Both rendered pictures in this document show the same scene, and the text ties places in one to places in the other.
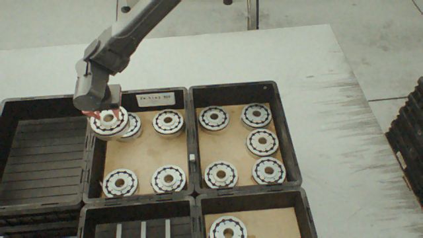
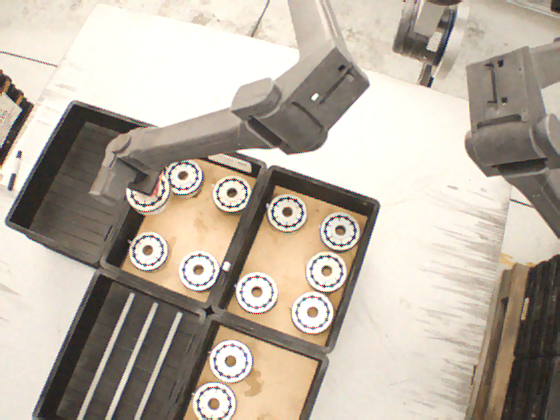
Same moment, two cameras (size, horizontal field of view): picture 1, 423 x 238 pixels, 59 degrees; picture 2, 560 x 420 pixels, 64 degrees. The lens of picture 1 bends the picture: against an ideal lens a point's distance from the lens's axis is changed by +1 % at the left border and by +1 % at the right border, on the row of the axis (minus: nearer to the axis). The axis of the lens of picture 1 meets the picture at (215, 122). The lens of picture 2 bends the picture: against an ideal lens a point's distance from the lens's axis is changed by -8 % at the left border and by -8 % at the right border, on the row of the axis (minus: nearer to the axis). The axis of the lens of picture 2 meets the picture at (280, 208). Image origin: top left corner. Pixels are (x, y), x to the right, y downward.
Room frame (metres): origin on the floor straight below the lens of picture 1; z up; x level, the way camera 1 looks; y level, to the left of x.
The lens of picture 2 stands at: (0.40, -0.15, 2.05)
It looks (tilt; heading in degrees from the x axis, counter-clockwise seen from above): 71 degrees down; 25
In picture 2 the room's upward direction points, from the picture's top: 1 degrees clockwise
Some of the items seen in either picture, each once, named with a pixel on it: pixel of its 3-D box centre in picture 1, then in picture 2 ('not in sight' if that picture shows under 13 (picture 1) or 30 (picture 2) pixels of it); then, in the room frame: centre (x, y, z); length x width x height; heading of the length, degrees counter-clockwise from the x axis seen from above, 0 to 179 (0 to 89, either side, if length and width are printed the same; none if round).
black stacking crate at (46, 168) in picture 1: (45, 157); (90, 184); (0.61, 0.52, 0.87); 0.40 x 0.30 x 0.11; 5
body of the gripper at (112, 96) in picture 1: (97, 89); (132, 168); (0.63, 0.29, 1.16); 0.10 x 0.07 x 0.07; 95
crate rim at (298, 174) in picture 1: (239, 132); (299, 255); (0.67, -0.08, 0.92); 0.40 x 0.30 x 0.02; 5
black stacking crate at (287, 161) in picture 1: (238, 142); (298, 260); (0.67, -0.08, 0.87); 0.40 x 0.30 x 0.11; 5
